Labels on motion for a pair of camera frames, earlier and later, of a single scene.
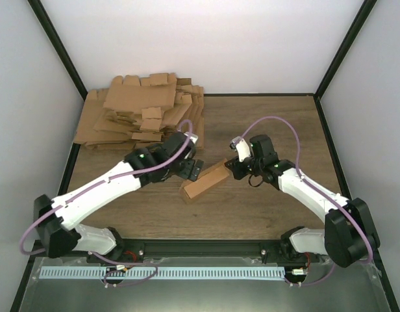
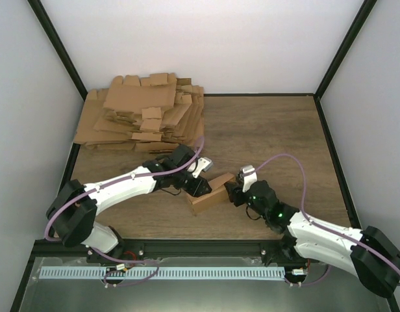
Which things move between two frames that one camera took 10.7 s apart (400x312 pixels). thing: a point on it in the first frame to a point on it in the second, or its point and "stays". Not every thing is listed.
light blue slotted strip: (195, 273) stays
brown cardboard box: (212, 176) to (217, 197)
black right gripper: (235, 168) to (234, 195)
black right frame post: (362, 15) stays
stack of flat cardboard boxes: (135, 112) stays
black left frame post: (58, 47) stays
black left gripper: (186, 171) to (201, 184)
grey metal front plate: (356, 288) stays
